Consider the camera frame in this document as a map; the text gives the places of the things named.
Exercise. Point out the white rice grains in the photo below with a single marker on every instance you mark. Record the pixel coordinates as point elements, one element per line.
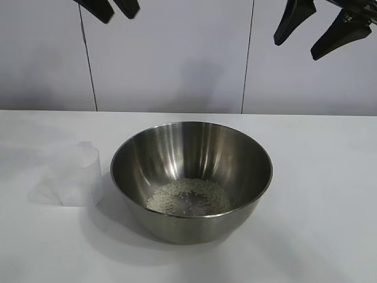
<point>165,197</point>

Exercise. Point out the stainless steel mixing bowl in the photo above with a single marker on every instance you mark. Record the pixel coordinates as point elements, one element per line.
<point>191,153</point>

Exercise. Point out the translucent plastic measuring cup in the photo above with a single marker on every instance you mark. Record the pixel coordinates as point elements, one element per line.
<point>85,177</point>

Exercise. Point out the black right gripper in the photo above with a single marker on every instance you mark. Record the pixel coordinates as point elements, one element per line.
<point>359,10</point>

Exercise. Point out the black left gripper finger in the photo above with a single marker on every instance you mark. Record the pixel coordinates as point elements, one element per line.
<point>100,10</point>
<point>128,9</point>

